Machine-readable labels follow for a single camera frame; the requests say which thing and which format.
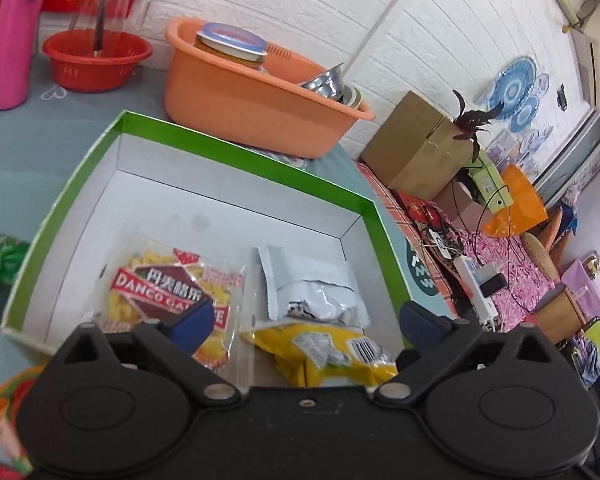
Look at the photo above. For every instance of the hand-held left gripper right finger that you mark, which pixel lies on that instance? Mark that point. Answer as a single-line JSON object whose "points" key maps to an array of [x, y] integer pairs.
{"points": [[422, 322]]}

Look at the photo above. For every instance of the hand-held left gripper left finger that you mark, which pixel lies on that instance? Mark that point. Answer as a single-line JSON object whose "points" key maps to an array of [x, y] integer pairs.
{"points": [[200, 321]]}

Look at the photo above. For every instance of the clear cookie packet red label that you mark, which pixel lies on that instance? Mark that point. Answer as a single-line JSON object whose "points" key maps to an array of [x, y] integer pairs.
{"points": [[145, 285]]}

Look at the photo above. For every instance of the yellow snack packet with barcode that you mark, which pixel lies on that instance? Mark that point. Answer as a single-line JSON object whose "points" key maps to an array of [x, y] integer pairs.
{"points": [[325, 355]]}

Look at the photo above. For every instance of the green cardboard box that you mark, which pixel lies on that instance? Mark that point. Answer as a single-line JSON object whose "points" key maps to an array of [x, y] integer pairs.
{"points": [[220, 210]]}

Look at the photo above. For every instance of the white power strip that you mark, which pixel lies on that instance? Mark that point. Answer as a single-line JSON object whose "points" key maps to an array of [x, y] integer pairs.
{"points": [[472, 280]]}

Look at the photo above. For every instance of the black charger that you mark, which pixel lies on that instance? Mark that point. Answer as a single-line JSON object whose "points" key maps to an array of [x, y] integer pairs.
{"points": [[495, 285]]}

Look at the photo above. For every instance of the pink floral blanket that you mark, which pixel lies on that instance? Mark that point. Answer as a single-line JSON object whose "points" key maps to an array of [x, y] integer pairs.
{"points": [[510, 270]]}

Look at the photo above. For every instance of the silver snack packet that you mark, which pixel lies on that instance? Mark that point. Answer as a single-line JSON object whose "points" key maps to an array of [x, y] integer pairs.
{"points": [[310, 280]]}

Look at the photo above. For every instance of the small brown cardboard box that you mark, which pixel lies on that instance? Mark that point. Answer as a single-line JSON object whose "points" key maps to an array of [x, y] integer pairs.
{"points": [[460, 200]]}

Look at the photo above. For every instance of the woven round cushion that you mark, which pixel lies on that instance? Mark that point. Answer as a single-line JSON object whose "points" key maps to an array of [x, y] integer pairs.
{"points": [[540, 255]]}

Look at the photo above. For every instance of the wooden box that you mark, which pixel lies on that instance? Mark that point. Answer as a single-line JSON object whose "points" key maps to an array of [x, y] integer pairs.
{"points": [[562, 310]]}

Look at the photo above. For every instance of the orange plastic bag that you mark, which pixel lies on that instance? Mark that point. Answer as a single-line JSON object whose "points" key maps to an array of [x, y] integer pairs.
{"points": [[517, 202]]}

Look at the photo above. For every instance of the light green carton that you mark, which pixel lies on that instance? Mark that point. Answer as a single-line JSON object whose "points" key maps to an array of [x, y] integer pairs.
{"points": [[490, 180]]}

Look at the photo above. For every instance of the green crinkled snack packet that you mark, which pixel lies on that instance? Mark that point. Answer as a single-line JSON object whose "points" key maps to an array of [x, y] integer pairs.
{"points": [[2, 260]]}

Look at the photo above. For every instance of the dark red leafy plant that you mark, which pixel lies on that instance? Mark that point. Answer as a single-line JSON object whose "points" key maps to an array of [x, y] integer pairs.
{"points": [[472, 120]]}

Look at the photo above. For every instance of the orange snack packet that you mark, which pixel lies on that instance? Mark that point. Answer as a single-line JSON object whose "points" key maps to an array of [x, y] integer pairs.
{"points": [[2, 400]]}

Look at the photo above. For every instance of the orange plastic basin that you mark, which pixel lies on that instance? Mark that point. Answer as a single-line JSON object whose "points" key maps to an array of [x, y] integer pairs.
{"points": [[240, 95]]}

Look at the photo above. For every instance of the small blue patterned plate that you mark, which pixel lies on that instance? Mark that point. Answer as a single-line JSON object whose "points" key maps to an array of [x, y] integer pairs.
{"points": [[525, 112]]}

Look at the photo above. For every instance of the large blue patterned plate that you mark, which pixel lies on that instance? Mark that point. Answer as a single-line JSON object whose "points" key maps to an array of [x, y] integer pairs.
{"points": [[512, 80]]}

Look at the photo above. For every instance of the steel bowl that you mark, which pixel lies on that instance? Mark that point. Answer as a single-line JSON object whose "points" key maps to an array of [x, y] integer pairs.
{"points": [[325, 82]]}

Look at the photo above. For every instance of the red plastic basin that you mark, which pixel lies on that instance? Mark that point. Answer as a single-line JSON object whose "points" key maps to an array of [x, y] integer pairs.
{"points": [[97, 62]]}

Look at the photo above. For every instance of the round tin with blue lid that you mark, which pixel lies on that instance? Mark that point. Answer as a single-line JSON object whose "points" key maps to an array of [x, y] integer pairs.
{"points": [[230, 42]]}

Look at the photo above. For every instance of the clear glass jar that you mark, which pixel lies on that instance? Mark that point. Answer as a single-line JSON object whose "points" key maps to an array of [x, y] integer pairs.
{"points": [[102, 5]]}

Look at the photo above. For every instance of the pink water bottle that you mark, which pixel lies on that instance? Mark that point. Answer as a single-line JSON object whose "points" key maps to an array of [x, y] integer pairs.
{"points": [[15, 35]]}

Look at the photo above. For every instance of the black wall switch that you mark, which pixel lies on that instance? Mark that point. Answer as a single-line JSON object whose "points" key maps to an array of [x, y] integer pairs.
{"points": [[562, 97]]}

